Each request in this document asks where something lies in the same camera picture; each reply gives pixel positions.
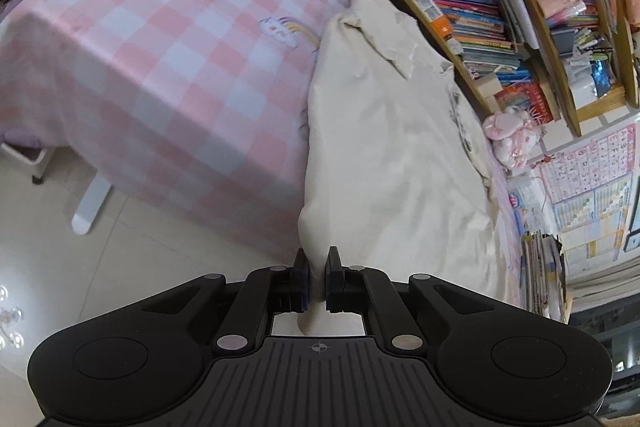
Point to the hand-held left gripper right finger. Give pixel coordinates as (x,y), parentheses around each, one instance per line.
(334,292)

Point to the red thick dictionary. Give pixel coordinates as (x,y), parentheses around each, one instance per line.
(525,102)

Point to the stack of magazines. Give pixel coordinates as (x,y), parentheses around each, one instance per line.
(542,277)

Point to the cream t-shirt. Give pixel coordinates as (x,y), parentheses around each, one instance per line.
(390,157)

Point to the alphabet wall poster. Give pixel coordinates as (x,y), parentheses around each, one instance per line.
(595,192)

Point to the pink bunny plush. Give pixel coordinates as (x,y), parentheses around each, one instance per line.
(510,132)

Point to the white table leg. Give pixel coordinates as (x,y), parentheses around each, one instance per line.
(92,204)

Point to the white tablet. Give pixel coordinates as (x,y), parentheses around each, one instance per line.
(517,7)

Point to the purple stool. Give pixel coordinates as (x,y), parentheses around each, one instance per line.
(20,152)

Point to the pink checkered printed tablecloth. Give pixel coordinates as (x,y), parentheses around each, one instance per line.
(175,57)

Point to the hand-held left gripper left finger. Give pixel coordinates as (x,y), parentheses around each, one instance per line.
(300,292)

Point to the wooden bookshelf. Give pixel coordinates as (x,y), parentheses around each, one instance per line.
(565,107)

